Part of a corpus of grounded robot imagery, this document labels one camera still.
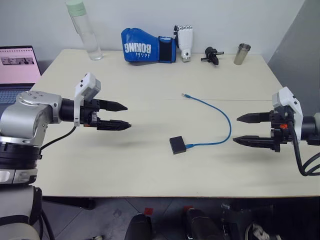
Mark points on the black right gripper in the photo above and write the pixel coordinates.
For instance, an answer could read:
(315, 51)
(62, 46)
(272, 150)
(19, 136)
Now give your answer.
(280, 127)

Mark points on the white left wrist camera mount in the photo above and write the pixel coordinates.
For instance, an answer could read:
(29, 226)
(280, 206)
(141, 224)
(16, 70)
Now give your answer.
(86, 87)

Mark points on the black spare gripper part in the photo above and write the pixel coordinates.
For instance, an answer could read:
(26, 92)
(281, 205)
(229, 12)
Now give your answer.
(212, 55)

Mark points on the steel cup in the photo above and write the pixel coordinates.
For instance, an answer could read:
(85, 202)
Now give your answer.
(242, 53)

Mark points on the clear bottle with green lid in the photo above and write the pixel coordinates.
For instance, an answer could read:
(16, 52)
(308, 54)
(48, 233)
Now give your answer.
(86, 32)

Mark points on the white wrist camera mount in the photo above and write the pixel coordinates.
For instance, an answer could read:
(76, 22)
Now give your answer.
(288, 106)
(86, 87)

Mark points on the small black box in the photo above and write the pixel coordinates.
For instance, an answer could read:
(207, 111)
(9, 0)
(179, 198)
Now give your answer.
(178, 145)

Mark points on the blue boxing glove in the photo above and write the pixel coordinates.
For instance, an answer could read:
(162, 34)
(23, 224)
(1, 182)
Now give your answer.
(147, 46)

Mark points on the dark rounded right foot shape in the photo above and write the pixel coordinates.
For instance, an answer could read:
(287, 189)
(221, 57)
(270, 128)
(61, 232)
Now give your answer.
(202, 225)

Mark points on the white robotic hand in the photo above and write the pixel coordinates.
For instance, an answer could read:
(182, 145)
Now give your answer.
(185, 41)

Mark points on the dark rounded left foot shape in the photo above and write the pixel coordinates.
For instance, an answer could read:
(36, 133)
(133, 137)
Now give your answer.
(138, 227)

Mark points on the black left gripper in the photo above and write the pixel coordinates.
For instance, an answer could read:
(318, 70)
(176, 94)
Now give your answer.
(89, 112)

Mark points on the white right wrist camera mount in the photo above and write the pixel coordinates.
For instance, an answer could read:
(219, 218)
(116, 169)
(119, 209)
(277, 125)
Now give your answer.
(288, 106)

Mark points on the open laptop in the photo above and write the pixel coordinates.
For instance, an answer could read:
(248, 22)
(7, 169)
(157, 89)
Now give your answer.
(16, 75)

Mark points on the dark rounded foot shape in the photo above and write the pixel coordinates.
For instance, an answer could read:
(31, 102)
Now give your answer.
(202, 225)
(138, 227)

